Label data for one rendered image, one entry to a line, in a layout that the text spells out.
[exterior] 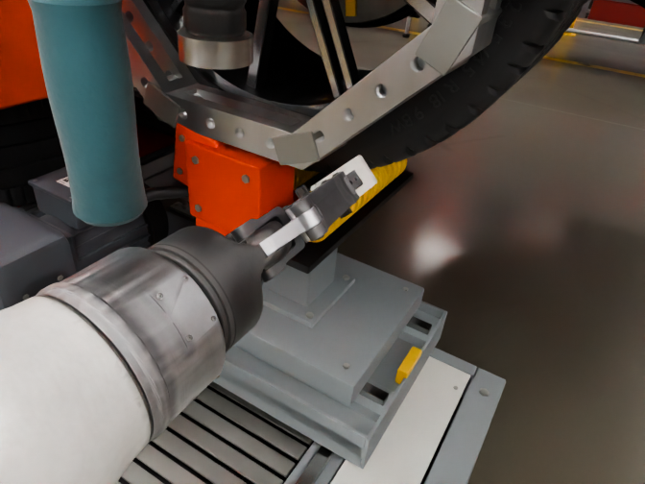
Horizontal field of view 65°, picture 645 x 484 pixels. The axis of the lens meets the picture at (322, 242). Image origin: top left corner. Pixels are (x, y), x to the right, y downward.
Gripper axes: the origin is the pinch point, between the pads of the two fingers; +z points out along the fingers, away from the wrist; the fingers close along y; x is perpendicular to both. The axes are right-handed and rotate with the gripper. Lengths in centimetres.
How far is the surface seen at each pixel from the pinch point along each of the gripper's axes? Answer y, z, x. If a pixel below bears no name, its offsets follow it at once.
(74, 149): -26.3, -3.4, 19.2
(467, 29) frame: 12.3, 8.9, 5.2
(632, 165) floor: -19, 211, -68
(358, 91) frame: 0.6, 9.3, 6.6
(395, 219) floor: -65, 102, -23
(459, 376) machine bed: -32, 41, -46
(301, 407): -39.6, 11.6, -27.6
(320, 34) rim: -5.6, 19.7, 15.9
